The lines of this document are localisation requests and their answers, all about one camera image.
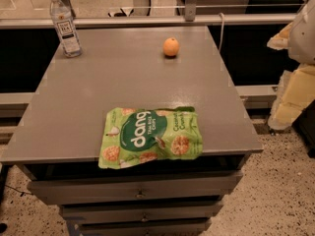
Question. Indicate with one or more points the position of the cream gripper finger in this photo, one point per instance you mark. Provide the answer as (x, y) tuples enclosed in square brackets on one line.
[(296, 90), (280, 40)]

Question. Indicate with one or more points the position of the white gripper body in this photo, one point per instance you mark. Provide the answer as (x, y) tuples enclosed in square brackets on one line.
[(304, 38)]

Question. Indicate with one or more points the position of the orange fruit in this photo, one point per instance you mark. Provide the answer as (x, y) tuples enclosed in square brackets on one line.
[(171, 47)]

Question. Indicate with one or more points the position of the green rice chip bag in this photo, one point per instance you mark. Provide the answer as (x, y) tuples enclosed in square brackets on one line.
[(136, 136)]

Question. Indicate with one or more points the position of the grey metal railing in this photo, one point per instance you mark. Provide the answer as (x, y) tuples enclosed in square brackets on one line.
[(31, 14)]

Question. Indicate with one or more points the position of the clear water bottle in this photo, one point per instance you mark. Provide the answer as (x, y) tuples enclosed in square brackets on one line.
[(63, 22)]

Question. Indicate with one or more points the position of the grey drawer cabinet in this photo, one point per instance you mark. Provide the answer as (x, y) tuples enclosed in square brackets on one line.
[(58, 140)]

